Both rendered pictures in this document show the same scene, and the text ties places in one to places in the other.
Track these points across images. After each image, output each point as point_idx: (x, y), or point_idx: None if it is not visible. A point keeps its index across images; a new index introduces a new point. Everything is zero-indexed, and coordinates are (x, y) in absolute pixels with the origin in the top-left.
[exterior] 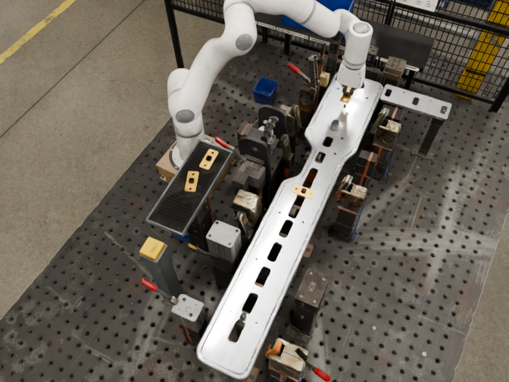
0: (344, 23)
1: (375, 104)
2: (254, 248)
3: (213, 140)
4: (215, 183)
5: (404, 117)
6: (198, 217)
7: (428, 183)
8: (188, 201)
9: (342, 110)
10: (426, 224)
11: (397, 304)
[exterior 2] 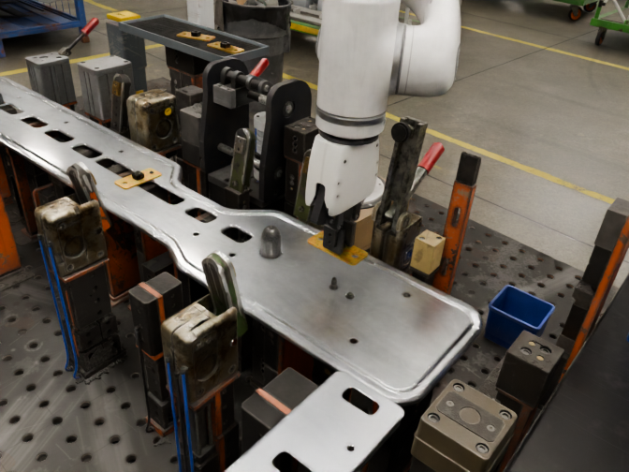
0: (423, 17)
1: (318, 352)
2: (85, 124)
3: (372, 210)
4: (181, 50)
5: None
6: (170, 88)
7: None
8: (165, 32)
9: (323, 280)
10: None
11: None
